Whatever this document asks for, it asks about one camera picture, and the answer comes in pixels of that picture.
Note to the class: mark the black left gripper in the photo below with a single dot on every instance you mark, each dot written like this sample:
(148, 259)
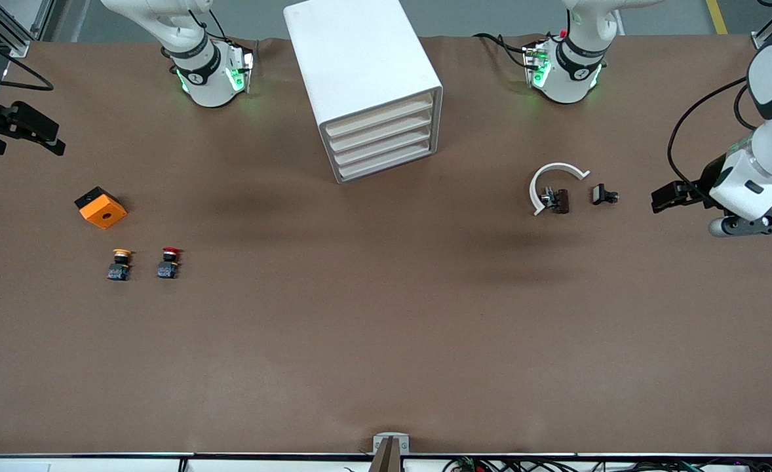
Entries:
(708, 178)

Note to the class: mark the orange and black button box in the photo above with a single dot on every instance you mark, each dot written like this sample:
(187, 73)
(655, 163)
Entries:
(101, 211)

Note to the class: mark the red mushroom push button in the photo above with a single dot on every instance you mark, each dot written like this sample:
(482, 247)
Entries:
(168, 265)

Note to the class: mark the white cabinet drawer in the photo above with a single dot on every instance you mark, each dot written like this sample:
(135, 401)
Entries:
(383, 132)
(383, 162)
(383, 147)
(383, 116)

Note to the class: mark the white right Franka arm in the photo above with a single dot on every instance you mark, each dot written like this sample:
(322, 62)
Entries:
(206, 72)

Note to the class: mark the yellow mushroom push button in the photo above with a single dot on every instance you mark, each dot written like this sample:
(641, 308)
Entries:
(119, 265)

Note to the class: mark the white drawer cabinet housing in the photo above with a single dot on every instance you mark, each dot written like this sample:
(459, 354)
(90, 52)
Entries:
(353, 59)

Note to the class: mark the small black plastic part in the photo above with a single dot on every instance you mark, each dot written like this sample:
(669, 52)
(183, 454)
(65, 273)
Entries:
(601, 195)

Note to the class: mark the small brown metal connector part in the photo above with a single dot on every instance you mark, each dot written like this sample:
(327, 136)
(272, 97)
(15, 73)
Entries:
(559, 200)

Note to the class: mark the brown table mat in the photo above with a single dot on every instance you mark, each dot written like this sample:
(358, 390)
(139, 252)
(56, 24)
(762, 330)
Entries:
(360, 328)

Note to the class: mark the grey metal edge bracket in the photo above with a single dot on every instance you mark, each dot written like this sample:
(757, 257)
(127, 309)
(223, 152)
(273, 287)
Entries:
(378, 442)

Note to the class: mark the brown post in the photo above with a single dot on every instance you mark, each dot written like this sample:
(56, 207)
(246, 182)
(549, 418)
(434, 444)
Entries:
(386, 459)

